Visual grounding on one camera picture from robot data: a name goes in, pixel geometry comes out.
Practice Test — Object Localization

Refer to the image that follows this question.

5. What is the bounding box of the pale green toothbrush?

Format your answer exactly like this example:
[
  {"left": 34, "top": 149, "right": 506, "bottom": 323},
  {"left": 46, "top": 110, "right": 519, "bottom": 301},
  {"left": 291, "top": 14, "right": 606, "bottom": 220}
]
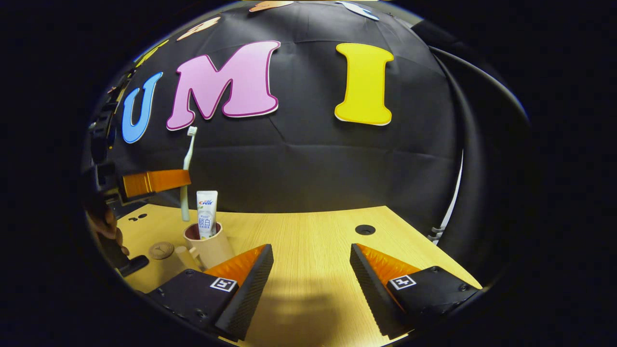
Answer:
[{"left": 180, "top": 126, "right": 198, "bottom": 222}]

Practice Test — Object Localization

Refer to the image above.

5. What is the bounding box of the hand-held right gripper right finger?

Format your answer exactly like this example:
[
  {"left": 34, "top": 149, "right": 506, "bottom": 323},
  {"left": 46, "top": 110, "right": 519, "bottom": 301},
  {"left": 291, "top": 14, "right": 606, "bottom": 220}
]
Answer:
[{"left": 350, "top": 243, "right": 483, "bottom": 339}]

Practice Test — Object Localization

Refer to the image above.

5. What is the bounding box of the beige cup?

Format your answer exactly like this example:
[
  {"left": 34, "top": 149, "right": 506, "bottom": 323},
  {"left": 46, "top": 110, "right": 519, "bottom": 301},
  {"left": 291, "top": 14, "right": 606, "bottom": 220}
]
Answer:
[{"left": 174, "top": 222, "right": 235, "bottom": 271}]

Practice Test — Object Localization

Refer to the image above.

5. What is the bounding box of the white toothpaste tube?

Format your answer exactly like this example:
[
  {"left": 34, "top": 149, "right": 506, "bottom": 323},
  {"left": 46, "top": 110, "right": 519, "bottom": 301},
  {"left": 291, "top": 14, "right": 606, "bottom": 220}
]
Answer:
[{"left": 197, "top": 190, "right": 218, "bottom": 240}]

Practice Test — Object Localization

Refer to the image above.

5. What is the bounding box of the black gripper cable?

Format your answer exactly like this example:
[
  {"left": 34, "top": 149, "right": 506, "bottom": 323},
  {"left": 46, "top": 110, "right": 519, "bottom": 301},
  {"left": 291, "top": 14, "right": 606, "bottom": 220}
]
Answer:
[{"left": 428, "top": 45, "right": 531, "bottom": 131}]

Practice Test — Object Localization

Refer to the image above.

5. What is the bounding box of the round brown coaster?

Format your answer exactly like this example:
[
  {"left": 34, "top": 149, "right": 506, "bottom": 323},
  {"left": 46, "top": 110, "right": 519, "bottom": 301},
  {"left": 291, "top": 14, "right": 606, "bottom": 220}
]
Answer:
[{"left": 148, "top": 241, "right": 175, "bottom": 260}]

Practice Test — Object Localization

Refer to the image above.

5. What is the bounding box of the wooden desktop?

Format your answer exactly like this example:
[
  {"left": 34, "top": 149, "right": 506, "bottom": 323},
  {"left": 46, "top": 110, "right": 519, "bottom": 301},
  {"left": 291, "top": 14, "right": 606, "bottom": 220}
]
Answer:
[{"left": 116, "top": 205, "right": 483, "bottom": 347}]

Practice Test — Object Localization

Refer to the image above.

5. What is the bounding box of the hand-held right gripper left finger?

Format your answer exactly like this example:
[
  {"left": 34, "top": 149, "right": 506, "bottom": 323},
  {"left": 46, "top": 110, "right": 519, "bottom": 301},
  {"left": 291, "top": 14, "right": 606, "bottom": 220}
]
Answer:
[{"left": 147, "top": 243, "right": 274, "bottom": 342}]

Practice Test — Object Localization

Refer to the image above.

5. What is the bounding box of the black backdrop cloth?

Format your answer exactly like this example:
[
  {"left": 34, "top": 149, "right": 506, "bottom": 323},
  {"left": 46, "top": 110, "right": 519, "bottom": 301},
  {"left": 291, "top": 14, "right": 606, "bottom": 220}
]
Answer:
[{"left": 82, "top": 0, "right": 531, "bottom": 270}]

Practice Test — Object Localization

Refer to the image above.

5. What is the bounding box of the white cable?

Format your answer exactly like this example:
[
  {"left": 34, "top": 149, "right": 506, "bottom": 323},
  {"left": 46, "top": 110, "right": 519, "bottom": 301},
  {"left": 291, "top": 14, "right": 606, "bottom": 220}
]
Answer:
[{"left": 428, "top": 149, "right": 464, "bottom": 244}]

